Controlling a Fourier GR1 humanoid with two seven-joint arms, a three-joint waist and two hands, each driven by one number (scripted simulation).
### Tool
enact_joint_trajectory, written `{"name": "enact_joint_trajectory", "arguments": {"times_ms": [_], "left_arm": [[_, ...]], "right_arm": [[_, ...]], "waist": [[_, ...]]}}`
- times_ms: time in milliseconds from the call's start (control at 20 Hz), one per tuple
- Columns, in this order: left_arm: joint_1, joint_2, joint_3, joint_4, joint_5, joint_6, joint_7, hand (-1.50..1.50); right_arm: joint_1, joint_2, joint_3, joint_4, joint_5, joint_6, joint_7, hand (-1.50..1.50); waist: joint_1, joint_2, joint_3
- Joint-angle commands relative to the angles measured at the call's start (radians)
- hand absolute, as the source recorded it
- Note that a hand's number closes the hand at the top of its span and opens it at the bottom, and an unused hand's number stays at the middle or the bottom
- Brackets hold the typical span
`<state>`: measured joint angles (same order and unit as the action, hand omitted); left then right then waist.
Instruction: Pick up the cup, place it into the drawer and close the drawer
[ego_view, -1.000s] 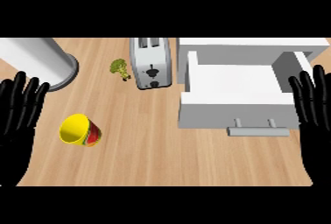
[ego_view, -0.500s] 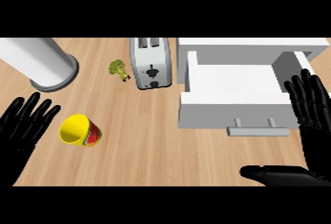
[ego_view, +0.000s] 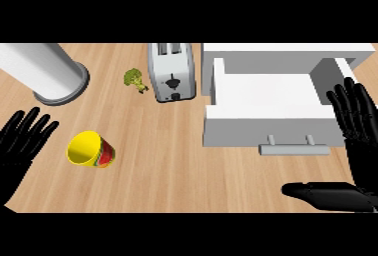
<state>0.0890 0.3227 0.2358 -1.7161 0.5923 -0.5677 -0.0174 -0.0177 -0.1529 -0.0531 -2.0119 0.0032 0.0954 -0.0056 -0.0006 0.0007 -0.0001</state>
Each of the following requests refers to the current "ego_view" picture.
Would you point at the silver toaster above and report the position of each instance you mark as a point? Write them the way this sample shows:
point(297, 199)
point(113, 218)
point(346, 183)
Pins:
point(170, 71)

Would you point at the green broccoli floret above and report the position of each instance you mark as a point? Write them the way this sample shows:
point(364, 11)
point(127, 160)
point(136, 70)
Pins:
point(135, 79)

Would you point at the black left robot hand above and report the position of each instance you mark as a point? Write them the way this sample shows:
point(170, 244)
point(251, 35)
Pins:
point(20, 143)

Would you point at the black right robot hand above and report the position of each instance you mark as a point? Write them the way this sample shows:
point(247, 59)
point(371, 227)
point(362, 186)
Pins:
point(356, 160)

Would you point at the yellow cup with red print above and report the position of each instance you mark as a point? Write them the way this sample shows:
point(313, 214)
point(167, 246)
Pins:
point(90, 150)

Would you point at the white cabinet body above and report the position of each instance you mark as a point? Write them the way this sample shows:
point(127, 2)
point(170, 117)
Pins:
point(275, 56)

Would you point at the white open drawer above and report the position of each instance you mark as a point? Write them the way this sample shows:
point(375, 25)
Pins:
point(268, 106)

